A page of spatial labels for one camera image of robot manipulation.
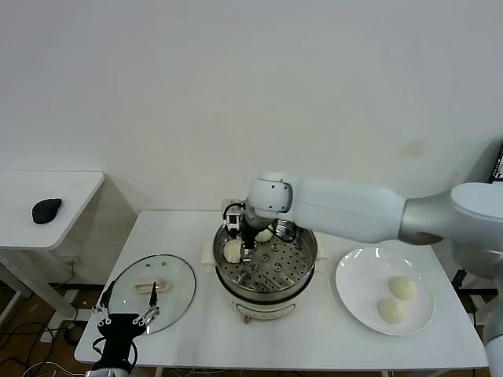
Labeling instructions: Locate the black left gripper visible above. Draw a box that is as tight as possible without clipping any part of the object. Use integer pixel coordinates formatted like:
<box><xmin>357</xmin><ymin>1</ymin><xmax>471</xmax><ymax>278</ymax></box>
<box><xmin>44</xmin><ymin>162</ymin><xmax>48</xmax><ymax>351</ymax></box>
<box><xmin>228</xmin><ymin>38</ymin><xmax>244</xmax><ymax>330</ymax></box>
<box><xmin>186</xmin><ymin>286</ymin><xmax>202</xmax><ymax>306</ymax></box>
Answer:
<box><xmin>92</xmin><ymin>280</ymin><xmax>161</xmax><ymax>368</ymax></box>

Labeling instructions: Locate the cream electric cooker base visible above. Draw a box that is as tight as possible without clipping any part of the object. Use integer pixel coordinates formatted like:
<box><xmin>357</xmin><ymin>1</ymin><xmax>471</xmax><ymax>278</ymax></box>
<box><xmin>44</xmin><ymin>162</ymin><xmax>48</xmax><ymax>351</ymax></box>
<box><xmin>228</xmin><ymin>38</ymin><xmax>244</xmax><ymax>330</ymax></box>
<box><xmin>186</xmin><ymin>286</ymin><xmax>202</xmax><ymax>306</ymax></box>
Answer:
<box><xmin>201</xmin><ymin>231</ymin><xmax>330</xmax><ymax>325</ymax></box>

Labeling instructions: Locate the dark laptop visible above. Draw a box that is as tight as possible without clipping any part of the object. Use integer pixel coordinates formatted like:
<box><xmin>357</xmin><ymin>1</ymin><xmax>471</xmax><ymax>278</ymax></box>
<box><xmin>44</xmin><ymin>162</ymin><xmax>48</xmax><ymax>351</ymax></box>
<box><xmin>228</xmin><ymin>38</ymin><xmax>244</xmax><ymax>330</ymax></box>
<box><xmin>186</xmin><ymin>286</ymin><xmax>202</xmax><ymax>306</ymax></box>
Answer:
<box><xmin>488</xmin><ymin>141</ymin><xmax>503</xmax><ymax>185</ymax></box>

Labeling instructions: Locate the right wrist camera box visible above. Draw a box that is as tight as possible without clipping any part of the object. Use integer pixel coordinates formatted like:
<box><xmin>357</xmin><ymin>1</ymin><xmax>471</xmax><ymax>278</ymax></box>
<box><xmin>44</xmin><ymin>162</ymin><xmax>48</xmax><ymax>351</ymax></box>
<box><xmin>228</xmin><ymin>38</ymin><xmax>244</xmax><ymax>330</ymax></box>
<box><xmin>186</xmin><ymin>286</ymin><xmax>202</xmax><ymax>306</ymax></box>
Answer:
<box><xmin>220</xmin><ymin>199</ymin><xmax>247</xmax><ymax>236</ymax></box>

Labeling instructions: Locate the round glass pot lid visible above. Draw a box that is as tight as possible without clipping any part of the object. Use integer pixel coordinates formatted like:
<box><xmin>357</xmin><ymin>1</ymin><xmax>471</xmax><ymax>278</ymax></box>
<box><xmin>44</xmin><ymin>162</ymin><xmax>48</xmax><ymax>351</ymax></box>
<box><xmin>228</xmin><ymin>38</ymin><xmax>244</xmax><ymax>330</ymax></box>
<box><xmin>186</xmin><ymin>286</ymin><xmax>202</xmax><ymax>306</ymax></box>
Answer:
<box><xmin>105</xmin><ymin>254</ymin><xmax>196</xmax><ymax>336</ymax></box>

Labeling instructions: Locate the round white plate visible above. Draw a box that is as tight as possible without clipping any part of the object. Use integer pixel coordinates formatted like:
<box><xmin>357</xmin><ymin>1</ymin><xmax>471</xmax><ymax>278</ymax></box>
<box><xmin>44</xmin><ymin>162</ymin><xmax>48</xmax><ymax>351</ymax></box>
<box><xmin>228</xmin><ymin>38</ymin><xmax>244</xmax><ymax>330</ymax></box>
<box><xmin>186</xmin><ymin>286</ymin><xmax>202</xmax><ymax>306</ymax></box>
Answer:
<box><xmin>335</xmin><ymin>247</ymin><xmax>435</xmax><ymax>336</ymax></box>

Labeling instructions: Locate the black computer mouse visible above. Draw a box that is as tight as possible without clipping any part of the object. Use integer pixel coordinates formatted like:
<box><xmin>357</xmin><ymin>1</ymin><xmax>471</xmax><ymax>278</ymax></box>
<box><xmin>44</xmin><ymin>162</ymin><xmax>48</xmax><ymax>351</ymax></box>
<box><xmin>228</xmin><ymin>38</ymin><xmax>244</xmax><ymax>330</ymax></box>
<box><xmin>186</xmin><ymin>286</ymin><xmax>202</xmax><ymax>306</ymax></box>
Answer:
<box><xmin>31</xmin><ymin>198</ymin><xmax>63</xmax><ymax>225</ymax></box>

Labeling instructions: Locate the white side table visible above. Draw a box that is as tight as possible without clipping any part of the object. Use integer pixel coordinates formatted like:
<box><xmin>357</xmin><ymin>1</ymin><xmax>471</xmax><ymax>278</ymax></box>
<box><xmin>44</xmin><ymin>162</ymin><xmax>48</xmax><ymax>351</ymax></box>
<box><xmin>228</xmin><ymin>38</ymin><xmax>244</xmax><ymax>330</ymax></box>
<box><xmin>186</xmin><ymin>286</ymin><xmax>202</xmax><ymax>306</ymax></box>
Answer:
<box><xmin>0</xmin><ymin>171</ymin><xmax>138</xmax><ymax>327</ymax></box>

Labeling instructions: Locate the perforated steel steamer basket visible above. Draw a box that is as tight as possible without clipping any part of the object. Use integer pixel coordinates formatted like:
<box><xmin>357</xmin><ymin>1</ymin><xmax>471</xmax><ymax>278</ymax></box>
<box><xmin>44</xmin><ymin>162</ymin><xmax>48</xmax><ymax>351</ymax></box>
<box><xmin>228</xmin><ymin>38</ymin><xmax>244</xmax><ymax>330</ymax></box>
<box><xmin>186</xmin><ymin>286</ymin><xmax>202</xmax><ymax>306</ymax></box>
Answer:
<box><xmin>213</xmin><ymin>214</ymin><xmax>318</xmax><ymax>292</ymax></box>

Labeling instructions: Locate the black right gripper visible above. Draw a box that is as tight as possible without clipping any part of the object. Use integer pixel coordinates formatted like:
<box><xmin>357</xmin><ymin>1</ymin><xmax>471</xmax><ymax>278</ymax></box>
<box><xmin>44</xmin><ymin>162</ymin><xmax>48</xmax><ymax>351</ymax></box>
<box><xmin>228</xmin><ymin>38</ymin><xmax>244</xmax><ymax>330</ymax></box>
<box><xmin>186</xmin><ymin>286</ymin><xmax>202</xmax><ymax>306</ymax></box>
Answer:
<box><xmin>239</xmin><ymin>211</ymin><xmax>259</xmax><ymax>265</ymax></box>

